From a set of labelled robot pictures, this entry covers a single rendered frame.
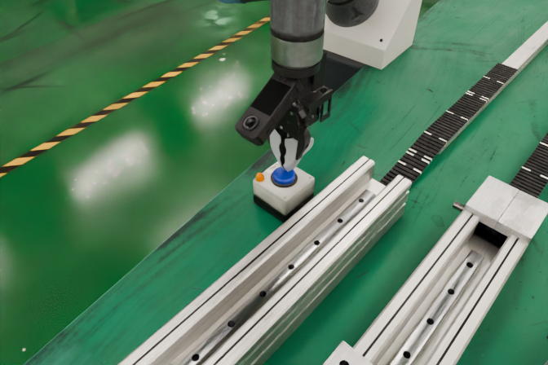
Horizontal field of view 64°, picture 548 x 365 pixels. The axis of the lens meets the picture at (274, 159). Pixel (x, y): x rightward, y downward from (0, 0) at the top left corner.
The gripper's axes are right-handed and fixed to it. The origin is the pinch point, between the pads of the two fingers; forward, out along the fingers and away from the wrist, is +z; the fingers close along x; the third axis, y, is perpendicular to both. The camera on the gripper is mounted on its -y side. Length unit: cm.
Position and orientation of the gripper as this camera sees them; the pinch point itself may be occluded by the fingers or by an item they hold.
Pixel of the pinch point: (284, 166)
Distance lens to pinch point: 76.2
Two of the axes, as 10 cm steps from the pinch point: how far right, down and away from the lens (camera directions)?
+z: 0.0, 7.5, 6.6
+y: 6.8, -4.9, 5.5
